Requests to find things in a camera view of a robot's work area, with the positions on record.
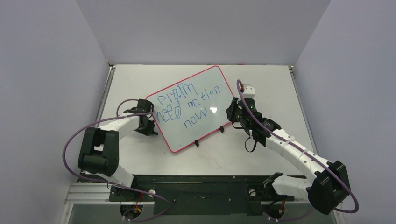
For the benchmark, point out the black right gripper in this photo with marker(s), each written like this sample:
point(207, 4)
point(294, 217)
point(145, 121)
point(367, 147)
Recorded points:
point(233, 109)

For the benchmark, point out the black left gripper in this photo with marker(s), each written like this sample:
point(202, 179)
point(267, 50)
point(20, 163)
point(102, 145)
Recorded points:
point(150, 129)

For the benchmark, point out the red-framed whiteboard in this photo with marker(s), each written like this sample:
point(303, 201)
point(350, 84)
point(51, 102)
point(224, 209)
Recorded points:
point(192, 109)

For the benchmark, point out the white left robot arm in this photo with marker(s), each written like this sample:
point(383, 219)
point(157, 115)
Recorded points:
point(99, 155)

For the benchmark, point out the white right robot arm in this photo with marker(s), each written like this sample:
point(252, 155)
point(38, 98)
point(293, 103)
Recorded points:
point(325, 184)

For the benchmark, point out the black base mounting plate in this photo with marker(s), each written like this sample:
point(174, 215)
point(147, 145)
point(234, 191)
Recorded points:
point(193, 195)

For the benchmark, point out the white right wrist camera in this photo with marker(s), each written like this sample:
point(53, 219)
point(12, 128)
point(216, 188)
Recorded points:
point(248, 91)

